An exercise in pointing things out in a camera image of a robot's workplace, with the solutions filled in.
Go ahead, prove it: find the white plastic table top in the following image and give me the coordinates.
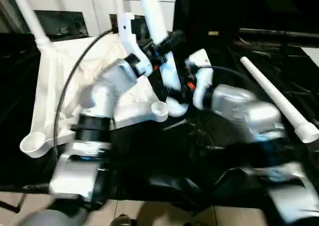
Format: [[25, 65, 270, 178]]
[[19, 32, 170, 160]]

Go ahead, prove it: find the black case with gold label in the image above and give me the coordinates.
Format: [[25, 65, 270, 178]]
[[174, 0, 241, 47]]

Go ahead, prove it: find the black mat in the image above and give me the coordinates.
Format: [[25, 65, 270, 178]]
[[0, 32, 319, 207]]

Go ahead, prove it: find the white cabinet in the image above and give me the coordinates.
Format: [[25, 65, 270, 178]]
[[0, 0, 176, 38]]

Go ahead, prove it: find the black long bar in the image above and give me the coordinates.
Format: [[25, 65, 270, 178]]
[[239, 28, 319, 37]]

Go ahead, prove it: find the white flat sheet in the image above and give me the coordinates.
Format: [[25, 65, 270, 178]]
[[303, 47, 319, 67]]

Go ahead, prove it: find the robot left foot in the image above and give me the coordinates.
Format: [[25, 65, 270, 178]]
[[112, 214, 138, 226]]

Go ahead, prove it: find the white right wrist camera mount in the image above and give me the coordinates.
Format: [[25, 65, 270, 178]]
[[185, 48, 215, 109]]

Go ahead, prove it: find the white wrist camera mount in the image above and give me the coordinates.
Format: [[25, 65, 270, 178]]
[[185, 48, 215, 109], [117, 12, 153, 76]]

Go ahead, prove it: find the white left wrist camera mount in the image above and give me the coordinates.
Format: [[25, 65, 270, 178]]
[[117, 12, 153, 76]]

